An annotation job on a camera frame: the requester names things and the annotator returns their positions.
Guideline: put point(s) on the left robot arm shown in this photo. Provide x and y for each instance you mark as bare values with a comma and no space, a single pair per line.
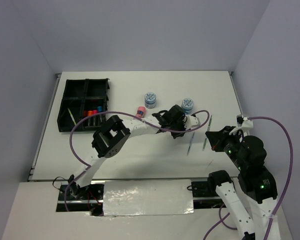
109,139

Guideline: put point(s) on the blue highlighter cap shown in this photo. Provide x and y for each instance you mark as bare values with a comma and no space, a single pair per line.
99,109

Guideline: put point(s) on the blue-lidded jar left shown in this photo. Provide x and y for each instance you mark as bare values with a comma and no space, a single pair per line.
150,100

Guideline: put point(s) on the blue-lidded jar right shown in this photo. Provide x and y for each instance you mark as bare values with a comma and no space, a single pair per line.
187,105

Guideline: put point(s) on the black four-compartment organizer tray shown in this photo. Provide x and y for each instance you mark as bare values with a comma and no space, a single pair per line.
81,96

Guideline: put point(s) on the blue pen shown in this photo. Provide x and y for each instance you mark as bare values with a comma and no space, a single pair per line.
190,144

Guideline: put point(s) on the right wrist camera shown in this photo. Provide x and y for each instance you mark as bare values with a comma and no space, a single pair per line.
244,124

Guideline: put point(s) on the blue-lidded jar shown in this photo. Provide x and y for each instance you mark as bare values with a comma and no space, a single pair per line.
187,105
150,100

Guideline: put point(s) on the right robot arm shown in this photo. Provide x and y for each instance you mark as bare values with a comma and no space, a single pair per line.
258,185

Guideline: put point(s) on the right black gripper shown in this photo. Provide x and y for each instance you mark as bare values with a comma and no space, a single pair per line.
216,138

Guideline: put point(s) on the pink highlighter marker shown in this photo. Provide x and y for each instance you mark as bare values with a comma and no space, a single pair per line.
95,121

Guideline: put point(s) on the orange highlighter marker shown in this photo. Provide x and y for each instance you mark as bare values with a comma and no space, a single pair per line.
89,121

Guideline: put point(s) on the yellow pen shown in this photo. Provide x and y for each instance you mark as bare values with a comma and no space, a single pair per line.
71,116

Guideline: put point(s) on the pink-capped clear tube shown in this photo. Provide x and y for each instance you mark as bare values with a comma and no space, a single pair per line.
141,110

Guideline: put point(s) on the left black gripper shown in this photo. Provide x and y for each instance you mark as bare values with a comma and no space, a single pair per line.
182,121

